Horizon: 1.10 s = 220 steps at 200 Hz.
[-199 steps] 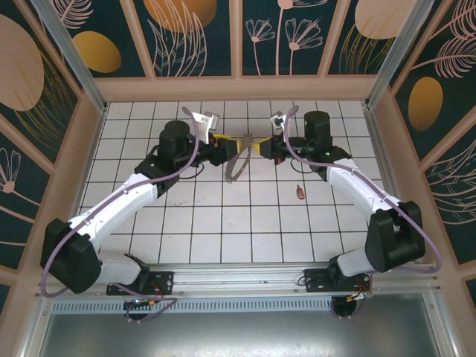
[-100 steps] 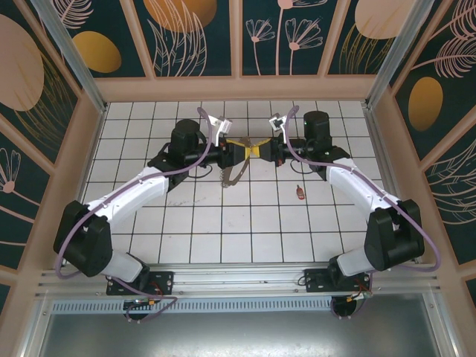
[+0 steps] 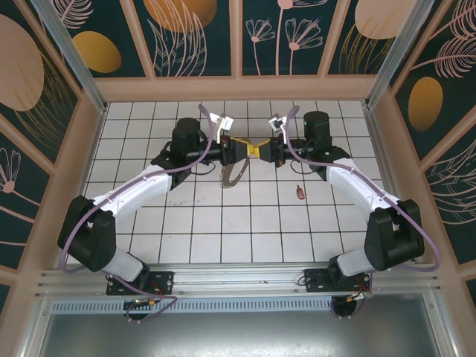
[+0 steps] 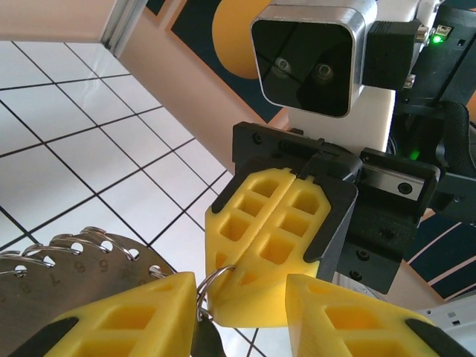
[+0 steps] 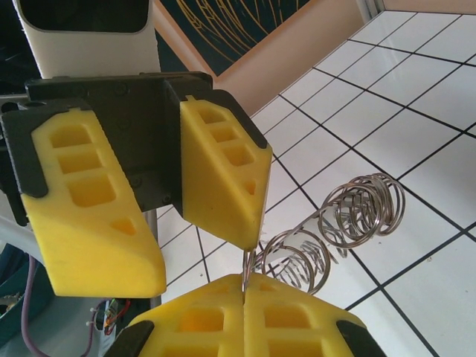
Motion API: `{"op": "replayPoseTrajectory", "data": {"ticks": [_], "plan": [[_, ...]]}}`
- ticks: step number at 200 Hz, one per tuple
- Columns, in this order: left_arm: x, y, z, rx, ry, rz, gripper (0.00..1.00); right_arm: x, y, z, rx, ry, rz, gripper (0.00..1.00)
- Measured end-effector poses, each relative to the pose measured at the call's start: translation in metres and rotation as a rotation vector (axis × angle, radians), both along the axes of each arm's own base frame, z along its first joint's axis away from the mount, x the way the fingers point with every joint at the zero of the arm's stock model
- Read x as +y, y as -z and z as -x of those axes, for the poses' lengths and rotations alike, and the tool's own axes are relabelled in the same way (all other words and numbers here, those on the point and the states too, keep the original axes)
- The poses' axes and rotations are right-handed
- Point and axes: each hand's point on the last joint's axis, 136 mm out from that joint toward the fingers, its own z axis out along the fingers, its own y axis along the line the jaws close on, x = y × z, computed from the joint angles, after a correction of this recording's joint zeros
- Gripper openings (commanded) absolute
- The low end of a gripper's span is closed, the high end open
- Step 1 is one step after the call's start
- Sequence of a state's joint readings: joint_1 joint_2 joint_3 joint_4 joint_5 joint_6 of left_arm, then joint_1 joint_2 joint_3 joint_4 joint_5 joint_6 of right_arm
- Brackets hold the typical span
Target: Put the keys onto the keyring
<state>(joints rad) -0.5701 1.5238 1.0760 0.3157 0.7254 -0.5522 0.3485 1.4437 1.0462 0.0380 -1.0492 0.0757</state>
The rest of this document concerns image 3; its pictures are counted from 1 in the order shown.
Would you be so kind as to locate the red key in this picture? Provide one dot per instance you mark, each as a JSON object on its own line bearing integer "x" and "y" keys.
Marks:
{"x": 299, "y": 192}

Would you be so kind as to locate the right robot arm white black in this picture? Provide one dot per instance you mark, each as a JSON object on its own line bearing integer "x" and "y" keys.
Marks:
{"x": 353, "y": 186}

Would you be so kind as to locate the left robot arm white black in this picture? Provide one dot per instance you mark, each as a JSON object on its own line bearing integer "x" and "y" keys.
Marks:
{"x": 130, "y": 186}

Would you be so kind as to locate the grey metal sheet panel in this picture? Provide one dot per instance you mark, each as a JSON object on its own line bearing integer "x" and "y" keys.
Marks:
{"x": 238, "y": 334}

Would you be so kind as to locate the aluminium side rail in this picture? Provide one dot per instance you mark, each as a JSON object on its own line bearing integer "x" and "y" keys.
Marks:
{"x": 379, "y": 143}

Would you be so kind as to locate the aluminium corner post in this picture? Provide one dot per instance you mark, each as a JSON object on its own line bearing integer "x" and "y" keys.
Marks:
{"x": 394, "y": 56}
{"x": 72, "y": 56}

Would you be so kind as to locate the aluminium mounting rail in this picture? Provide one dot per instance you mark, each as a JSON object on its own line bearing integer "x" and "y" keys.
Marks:
{"x": 238, "y": 279}

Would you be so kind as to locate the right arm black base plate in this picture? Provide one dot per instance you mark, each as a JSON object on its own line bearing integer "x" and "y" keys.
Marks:
{"x": 316, "y": 282}

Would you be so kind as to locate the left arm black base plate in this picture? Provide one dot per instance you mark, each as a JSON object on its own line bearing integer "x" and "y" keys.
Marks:
{"x": 163, "y": 282}

